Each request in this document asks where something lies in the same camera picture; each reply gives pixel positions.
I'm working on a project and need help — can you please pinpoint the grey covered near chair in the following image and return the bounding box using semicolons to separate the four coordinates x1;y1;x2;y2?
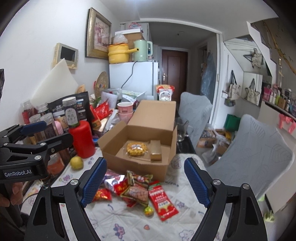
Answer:
207;114;295;199

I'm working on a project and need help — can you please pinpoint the pink paper cups stack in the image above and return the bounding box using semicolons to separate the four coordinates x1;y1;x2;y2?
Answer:
117;102;133;124

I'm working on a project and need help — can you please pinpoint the glass mug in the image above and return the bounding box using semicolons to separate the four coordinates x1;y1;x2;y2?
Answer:
175;117;194;142

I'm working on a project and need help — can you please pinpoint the black coffee bag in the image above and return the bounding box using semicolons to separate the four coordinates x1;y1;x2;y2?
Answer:
48;91;92;132

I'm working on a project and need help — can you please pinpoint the white foam board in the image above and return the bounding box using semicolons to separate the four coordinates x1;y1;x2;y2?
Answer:
31;59;78;107

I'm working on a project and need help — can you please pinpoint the yellow cooking pot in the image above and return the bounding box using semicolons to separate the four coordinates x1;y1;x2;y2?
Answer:
108;43;139;64

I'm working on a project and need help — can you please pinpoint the small round gold candy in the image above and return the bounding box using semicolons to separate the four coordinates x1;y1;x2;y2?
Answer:
144;206;154;217

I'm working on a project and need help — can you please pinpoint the gold rectangular snack bar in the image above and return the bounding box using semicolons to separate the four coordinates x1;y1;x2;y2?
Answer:
150;140;162;161

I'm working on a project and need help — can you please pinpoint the yellow-green lemon fruit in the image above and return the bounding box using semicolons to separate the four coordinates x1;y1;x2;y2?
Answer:
70;156;84;170

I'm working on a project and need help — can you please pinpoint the green bag on floor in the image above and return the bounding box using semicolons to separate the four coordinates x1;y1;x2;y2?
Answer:
224;114;241;133

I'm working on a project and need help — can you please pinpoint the clear spice jar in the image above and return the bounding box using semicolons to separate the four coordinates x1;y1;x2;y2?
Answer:
41;113;59;138

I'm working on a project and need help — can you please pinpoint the dark-labelled jar on canister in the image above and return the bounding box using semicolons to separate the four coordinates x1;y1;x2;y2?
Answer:
62;96;80;128

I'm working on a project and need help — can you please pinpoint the white refrigerator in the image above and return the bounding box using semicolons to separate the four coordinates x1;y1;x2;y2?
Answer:
109;61;159;100

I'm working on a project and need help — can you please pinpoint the red plastic canister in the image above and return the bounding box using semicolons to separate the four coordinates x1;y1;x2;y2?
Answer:
69;120;96;159

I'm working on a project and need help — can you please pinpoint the red gold snack packet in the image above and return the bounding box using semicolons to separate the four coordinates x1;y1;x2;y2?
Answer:
93;188;112;202

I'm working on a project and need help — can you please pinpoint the round woven trivet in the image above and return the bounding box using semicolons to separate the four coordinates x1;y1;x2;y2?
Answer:
94;71;109;98

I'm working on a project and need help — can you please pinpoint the green electric kettle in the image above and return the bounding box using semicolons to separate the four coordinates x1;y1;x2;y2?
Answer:
133;40;153;62

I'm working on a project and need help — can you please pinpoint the person's left hand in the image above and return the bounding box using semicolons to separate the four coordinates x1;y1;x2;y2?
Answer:
0;182;23;207

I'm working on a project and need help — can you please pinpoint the brown entrance door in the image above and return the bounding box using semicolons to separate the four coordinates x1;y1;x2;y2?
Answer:
162;49;188;103

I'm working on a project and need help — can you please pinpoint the yellow round cookie pack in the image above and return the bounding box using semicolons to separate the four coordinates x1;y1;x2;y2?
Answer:
126;142;148;157

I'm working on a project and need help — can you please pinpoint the red ketchup-style sachet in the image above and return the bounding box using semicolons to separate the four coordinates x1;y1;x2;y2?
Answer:
148;181;179;221

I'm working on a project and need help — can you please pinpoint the wall intercom panel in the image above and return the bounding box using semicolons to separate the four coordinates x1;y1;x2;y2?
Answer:
52;43;78;69

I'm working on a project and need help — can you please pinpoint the dark cereal snack bag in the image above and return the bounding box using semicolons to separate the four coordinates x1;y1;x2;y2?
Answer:
120;171;153;207

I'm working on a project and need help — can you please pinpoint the grey covered far chair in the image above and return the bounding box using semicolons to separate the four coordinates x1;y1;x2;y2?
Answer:
179;92;213;149

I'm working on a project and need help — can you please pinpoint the grey covered chair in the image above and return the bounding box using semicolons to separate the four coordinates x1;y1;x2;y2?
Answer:
179;92;213;149
207;114;295;199

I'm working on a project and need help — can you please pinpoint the gold framed picture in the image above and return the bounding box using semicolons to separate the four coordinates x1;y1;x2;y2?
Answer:
85;8;112;59

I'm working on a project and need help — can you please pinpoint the brown cardboard box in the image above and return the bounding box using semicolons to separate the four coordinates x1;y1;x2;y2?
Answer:
98;100;177;182

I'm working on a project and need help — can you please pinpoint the silver purple snack pouch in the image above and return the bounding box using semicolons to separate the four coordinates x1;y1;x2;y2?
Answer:
102;169;125;192

